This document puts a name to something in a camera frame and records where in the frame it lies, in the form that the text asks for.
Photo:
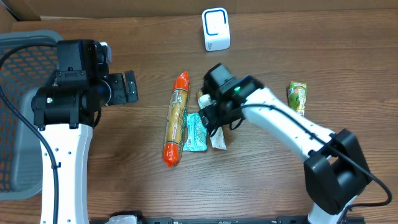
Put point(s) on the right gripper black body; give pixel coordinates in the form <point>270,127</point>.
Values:
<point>222,114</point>

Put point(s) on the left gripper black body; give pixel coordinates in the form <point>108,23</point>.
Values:
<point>117,87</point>

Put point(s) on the white tube gold cap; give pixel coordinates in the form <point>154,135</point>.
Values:
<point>217,141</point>

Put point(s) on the teal snack packet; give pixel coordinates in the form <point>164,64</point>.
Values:
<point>197,133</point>

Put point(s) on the spaghetti packet red ends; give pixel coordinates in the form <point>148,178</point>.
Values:
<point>176,120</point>

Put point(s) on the green drink carton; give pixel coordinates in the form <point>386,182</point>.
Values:
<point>297,96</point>

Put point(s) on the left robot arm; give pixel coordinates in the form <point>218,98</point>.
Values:
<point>66,111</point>

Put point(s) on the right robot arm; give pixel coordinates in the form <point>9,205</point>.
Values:
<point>334,165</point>

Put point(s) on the white barcode scanner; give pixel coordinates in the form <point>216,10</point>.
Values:
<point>216,29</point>

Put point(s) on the grey plastic basket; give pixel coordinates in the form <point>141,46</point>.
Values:
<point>22,74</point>

